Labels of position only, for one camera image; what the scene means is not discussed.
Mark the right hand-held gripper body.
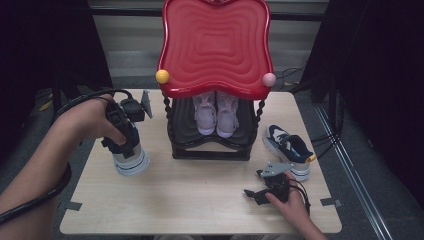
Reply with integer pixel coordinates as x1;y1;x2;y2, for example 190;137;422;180
259;162;294;203

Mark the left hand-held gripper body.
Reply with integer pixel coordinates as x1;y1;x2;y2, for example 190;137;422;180
105;89;154;148

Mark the pair of lilac sneakers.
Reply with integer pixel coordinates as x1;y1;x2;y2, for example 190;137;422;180
215;90;240;139

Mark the lilac child sandal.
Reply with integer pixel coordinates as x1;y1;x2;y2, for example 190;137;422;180
193;91;218;136

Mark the red and black shoe rack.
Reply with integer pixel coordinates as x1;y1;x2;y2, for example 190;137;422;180
155;0;278;162

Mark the person's right hand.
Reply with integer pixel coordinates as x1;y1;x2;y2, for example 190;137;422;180
265;171;313;226

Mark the person's left hand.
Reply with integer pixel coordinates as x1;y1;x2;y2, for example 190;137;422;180
53;94;128;148

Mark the yellow floor tape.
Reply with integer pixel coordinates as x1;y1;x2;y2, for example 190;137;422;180
39;99;54;113

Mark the black curtain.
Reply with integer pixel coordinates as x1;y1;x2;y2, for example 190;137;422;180
301;0;424;208
0;0;113;161

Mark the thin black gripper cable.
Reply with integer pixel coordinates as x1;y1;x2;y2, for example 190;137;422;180
288;179;312;216

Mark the thick black gripper cable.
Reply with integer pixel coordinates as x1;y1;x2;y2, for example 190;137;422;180
0;88;134;225

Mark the black floor cable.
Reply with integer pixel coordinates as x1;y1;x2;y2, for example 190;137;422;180
313;131;339;159
275;66;306;91

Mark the metal floor rail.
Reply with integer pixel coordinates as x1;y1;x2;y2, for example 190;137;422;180
314;105;395;240

